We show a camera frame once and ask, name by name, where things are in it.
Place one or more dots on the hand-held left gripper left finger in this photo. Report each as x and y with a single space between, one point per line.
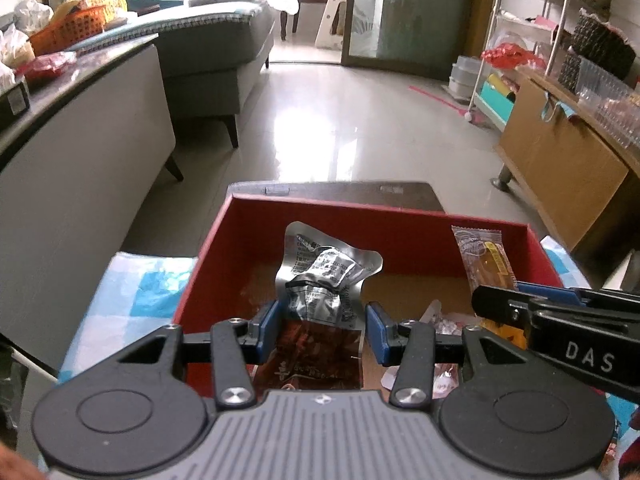
270 332

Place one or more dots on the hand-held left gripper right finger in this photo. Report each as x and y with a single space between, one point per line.
377 332

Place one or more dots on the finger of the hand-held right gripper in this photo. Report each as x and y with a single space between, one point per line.
542 288
500 302

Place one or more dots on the orange snack bar packet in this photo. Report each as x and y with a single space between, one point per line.
482 260

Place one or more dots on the crinkled silver snack packet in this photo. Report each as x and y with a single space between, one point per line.
320 280

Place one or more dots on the red cardboard box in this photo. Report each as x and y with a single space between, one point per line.
240 240

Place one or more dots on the white plastic container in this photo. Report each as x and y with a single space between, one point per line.
627 272

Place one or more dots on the wooden cabinet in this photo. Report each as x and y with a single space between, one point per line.
560 170

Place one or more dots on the blue checked tablecloth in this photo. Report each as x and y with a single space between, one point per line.
135 300

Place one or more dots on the light blue tag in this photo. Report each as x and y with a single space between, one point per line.
562 107

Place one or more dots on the teal box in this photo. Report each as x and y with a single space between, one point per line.
497 97

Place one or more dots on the row of clear plastic boxes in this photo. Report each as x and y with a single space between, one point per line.
610 95

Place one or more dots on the pink stick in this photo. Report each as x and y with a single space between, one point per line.
435 99

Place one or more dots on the clear stacked plastic containers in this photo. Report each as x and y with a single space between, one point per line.
465 80

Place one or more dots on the red plastic bag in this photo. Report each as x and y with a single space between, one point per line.
510 55

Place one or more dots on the grey sideboard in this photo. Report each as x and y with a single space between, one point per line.
75 185

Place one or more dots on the dark woven basket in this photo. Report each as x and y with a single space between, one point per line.
600 45

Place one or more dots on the grey sofa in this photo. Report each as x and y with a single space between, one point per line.
200 55

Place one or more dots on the glass sliding door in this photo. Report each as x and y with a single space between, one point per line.
410 15

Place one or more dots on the white step ladder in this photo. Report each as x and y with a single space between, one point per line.
327 25

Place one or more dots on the black box white label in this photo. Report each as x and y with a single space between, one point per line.
12 105

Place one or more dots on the red snack bag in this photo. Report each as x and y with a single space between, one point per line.
47 67

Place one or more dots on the orange plastic basket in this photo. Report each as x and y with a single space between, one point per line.
70 30

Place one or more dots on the yellow plastic basket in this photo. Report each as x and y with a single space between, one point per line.
107 0

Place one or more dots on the white plastic bag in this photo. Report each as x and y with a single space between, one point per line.
15 50
30 10

